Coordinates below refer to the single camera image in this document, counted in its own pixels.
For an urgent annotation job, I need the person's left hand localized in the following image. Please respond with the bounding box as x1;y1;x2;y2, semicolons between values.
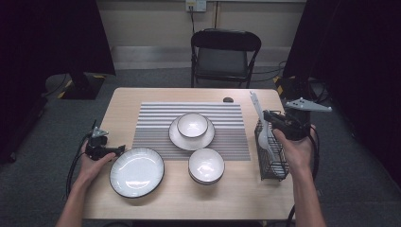
76;142;117;190

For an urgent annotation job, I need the black wire cutlery basket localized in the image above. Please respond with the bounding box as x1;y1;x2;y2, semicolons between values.
253;110;291;182

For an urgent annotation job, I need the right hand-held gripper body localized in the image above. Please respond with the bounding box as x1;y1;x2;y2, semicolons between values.
271;96;334;142

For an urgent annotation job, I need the left hand-held gripper cable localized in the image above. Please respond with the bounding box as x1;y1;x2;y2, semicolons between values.
65;133;93;201

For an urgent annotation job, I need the hand-held gripper cable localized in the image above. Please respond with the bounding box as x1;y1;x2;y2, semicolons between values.
65;133;93;201
285;126;320;227

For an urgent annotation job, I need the black folding chair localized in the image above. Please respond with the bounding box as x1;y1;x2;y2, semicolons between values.
190;27;263;89

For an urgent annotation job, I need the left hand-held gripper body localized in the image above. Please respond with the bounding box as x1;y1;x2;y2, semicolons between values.
84;127;112;163

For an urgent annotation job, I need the right hand-held gripper cable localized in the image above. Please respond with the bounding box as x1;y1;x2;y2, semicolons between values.
285;126;320;227

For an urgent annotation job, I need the person's right hand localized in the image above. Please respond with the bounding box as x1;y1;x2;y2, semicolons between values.
272;124;316;178

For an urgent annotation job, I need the grey striped placemat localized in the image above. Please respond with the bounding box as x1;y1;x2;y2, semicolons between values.
131;101;252;162

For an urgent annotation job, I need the white wall outlet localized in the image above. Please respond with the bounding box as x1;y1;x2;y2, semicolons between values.
184;0;207;13

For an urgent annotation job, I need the black stand base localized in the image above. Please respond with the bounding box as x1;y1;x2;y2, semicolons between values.
58;70;107;101
273;75;320;102

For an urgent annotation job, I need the black curtain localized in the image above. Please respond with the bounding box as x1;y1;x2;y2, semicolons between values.
282;0;401;187
0;0;116;165

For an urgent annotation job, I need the white bowl with dark rim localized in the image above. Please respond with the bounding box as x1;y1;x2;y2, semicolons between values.
189;174;224;186
188;148;226;184
176;113;209;139

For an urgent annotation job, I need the white plate with dark rim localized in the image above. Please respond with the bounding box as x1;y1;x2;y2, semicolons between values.
168;113;217;151
109;147;166;200

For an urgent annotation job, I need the black outlet cable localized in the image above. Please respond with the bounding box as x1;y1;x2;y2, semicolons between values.
188;5;197;35

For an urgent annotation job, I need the black floor cable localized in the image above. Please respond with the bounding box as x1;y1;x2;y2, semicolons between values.
252;60;288;83
310;79;330;105
41;74;69;98

